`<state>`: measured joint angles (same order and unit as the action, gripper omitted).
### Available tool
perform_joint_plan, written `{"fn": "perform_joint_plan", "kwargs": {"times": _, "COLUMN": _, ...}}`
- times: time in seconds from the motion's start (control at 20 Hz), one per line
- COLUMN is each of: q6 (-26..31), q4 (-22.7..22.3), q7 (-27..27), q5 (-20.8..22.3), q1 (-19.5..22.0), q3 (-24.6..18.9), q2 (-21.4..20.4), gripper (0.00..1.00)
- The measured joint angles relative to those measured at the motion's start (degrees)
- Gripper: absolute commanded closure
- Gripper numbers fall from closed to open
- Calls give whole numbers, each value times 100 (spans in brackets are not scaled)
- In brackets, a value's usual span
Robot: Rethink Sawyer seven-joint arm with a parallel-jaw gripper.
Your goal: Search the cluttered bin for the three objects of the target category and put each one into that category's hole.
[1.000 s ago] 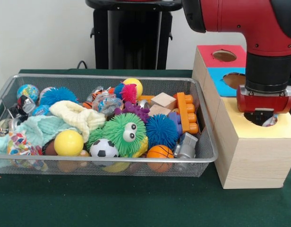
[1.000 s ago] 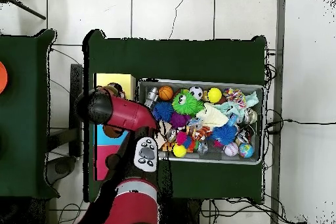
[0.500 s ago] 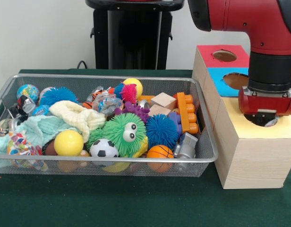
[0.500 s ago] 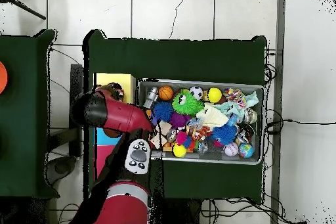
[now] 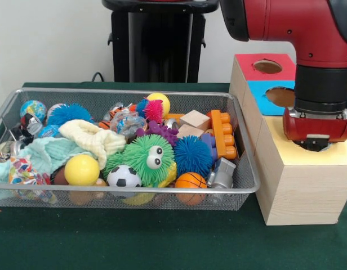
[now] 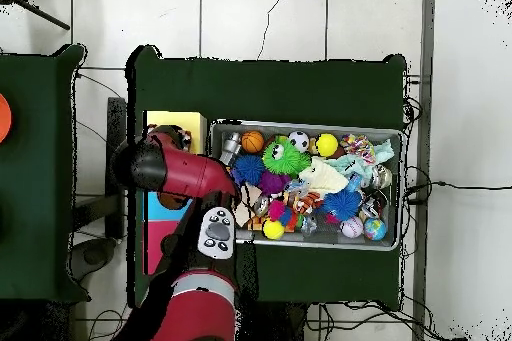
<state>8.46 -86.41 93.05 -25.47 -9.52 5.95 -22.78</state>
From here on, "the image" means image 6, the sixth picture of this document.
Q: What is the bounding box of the polka dot cloth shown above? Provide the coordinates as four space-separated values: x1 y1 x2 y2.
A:
175 127 194 153

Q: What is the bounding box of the wooden box with three holes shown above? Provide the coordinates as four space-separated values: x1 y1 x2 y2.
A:
142 110 208 276

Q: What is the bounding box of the shallow mesh bin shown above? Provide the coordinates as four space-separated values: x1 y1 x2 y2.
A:
207 118 404 252

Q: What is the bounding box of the blue spiky ball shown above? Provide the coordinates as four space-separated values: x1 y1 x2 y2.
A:
322 188 363 222
232 154 266 186

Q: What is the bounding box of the small orange basketball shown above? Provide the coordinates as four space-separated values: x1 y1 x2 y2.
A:
240 130 266 155

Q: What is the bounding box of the green spiky puffer toy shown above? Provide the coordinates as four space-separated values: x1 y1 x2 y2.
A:
261 135 312 176

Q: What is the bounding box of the small soccer ball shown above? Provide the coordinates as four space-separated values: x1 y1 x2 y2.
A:
287 130 311 154

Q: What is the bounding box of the cream waffle cloth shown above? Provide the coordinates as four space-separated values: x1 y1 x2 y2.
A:
298 156 350 198

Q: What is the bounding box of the plain yellow ball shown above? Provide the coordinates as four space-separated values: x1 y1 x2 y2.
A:
314 133 340 158

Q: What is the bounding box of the dark green table cloth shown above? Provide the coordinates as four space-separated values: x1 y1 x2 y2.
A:
125 44 409 312
0 44 91 304

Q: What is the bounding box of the small globe ball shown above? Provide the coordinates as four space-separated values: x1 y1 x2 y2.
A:
362 217 388 242

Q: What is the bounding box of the orange disc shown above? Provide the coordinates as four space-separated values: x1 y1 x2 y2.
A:
0 93 13 144

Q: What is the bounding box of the black rod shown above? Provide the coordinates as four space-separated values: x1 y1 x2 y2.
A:
9 0 72 32

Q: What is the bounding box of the black cable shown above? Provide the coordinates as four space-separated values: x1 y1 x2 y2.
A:
401 164 512 206

